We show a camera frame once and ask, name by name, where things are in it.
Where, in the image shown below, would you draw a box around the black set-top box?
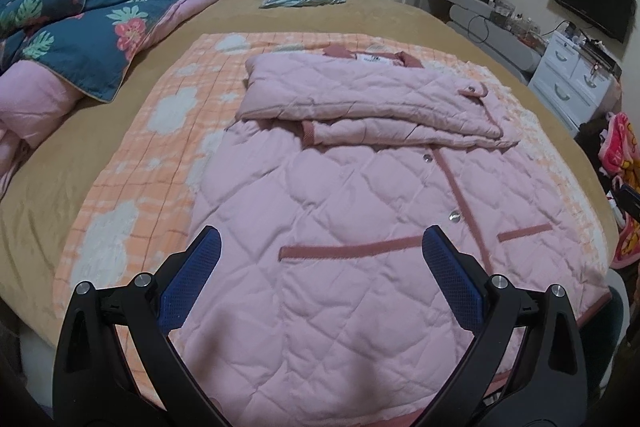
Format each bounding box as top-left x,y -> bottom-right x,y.
582,39 -> 623,70

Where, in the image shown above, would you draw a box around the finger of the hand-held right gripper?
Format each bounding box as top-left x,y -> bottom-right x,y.
619,179 -> 640,220

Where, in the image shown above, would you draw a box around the blue floral quilt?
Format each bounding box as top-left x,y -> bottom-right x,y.
0,0 -> 227,104

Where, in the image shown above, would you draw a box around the grey desk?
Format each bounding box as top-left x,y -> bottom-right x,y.
422,0 -> 546,72

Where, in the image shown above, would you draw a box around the orange plaid blanket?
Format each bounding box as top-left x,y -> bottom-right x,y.
52,32 -> 621,408

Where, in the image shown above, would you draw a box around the pink comforter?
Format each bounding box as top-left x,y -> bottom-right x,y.
0,61 -> 83,202

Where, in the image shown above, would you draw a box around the pink quilted jacket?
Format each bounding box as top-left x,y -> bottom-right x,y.
170,46 -> 613,427

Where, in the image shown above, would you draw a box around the white drawer cabinet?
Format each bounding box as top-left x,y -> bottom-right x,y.
527,29 -> 623,132

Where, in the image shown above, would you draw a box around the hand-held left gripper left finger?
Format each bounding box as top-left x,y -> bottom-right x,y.
52,224 -> 226,427

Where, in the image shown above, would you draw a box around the pink cartoon blanket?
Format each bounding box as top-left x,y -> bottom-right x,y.
597,112 -> 640,270

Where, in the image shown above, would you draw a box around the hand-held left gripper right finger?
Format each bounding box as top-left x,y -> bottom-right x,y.
421,225 -> 589,427

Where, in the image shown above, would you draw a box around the bed with tan sheet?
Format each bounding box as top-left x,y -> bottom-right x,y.
0,0 -> 621,348

